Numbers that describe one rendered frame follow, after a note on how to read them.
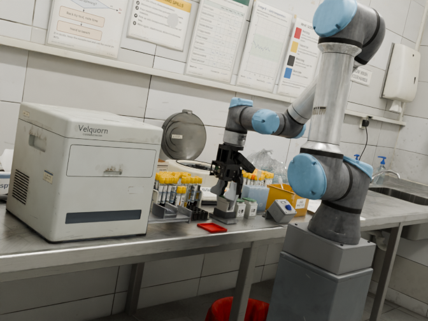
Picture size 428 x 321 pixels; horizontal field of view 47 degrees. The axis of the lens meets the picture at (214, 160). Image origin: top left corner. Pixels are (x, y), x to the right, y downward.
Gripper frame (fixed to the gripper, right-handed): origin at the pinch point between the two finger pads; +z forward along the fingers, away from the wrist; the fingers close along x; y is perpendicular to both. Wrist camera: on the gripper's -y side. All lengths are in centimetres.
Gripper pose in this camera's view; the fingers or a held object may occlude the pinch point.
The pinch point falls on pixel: (226, 202)
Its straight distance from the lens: 166.3
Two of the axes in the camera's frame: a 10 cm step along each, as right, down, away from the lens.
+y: -7.0, -0.3, -7.2
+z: -1.8, 9.7, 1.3
